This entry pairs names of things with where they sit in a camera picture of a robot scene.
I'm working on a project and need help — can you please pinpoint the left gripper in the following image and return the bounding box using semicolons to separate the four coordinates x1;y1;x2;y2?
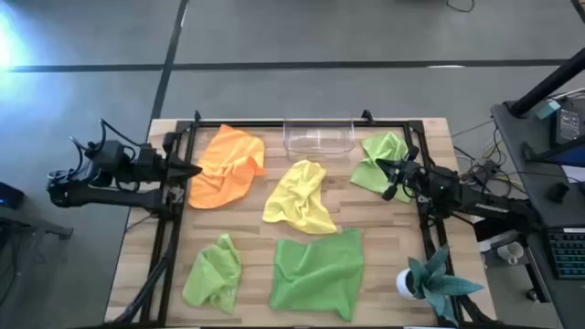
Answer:
134;143;203;186

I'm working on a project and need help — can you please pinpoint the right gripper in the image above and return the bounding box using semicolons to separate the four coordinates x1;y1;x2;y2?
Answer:
377;157;433;200

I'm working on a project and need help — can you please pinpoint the orange microfiber towel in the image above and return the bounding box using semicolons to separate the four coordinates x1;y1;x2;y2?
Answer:
187;123;267;210

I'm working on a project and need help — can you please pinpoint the yellow microfiber towel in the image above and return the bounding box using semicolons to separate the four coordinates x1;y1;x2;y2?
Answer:
261;159;338;236

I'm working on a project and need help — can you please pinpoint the lime green microfiber towel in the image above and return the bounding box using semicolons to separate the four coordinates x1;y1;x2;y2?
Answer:
349;131;415;205

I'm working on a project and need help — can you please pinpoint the clear plastic bin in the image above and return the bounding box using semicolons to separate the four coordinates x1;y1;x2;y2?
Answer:
282;116;356;161

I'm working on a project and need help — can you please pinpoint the black power brick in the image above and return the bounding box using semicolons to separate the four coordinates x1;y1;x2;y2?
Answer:
473;159;500;180

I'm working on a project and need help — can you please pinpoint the black flat bar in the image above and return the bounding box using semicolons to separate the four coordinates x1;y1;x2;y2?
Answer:
473;218;508;243

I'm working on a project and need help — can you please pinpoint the lime towel with white tag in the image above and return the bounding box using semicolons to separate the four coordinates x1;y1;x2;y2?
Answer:
181;233;243;316

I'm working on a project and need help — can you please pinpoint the artificial plant in white pot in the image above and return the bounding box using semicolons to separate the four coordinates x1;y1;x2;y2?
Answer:
395;244;485;326

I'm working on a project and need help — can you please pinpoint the dark grey side desk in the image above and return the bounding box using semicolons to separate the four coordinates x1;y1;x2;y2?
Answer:
490;98;585;329

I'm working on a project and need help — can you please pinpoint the black monitor stand base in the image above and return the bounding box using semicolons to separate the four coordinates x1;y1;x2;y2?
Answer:
522;134;585;164

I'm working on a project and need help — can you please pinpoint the white mug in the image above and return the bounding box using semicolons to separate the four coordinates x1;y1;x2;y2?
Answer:
496;240;526;266

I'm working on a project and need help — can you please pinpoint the black metal stand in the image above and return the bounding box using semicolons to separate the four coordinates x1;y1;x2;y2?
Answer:
0;205;74;329

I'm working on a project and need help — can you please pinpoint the black computer mouse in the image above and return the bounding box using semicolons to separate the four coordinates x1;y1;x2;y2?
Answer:
544;181;570;205

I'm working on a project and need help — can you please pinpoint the small teal box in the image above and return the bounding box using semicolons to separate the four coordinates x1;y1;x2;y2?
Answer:
535;99;561;121

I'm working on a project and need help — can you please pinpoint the black device with blue light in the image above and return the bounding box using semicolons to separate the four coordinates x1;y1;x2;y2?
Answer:
0;181;27;211

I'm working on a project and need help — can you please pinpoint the black round pole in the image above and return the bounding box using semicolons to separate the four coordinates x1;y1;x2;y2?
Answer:
506;48;585;118

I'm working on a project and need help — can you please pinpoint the black power adapter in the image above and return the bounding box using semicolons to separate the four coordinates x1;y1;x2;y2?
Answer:
555;107;582;146

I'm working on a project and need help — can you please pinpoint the black keyboard with blue backlight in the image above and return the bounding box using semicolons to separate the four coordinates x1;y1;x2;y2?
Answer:
546;227;585;281

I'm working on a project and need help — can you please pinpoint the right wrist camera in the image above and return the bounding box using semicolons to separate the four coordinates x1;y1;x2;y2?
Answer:
381;181;399;203

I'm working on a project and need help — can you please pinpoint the black aluminium table frame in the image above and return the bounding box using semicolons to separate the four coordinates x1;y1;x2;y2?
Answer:
103;109;504;329

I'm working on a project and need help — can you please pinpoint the black floor cable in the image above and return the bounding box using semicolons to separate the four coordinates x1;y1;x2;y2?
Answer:
445;0;476;14

